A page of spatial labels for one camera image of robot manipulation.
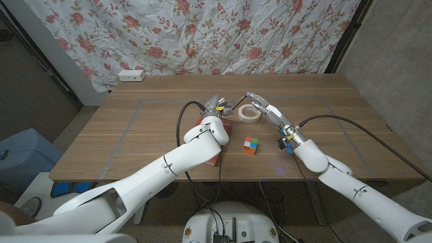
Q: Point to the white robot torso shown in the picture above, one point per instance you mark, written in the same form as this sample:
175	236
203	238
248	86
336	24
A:
67	239

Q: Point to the white floor board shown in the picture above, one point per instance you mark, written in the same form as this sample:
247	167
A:
44	185

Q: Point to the blue plastic bin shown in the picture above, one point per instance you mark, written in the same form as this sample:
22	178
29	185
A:
27	155

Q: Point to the grey sneaker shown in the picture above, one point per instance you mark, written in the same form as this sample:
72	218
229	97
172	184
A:
32	206

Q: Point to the white table leg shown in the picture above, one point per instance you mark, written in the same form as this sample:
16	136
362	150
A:
138	217

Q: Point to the red hardcover notebook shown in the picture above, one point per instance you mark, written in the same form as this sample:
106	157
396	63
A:
227	125

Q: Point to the blue black foot pedal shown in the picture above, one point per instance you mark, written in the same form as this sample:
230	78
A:
65	189

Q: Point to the grey table leg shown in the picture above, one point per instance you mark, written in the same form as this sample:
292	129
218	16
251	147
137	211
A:
317	206

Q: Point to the person's bare leg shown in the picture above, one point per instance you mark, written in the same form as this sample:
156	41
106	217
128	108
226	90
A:
11	211

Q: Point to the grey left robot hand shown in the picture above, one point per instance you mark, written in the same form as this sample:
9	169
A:
215	106

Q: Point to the black backdrop stand pole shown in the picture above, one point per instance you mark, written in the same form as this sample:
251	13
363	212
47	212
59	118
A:
347	37

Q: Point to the black round floor object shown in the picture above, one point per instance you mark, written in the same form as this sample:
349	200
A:
167	190

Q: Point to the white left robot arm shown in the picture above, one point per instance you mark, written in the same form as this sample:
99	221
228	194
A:
152	168

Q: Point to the beige masking tape roll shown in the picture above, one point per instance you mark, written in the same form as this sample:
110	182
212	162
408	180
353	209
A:
240	116

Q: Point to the floral backdrop cloth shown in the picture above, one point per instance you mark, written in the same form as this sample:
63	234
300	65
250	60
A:
202	33

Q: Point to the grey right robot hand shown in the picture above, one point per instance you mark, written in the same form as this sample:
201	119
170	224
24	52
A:
275	114

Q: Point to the white power strip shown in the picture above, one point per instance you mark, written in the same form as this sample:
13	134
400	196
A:
131	75

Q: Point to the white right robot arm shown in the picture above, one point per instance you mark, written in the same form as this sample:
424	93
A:
371	202

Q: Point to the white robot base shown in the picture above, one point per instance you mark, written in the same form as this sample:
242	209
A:
233	216

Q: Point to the multicoloured Rubik's cube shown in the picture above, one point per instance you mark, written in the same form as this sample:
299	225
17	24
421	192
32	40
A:
250	146

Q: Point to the black mechanical pencil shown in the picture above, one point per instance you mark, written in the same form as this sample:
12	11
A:
239	102

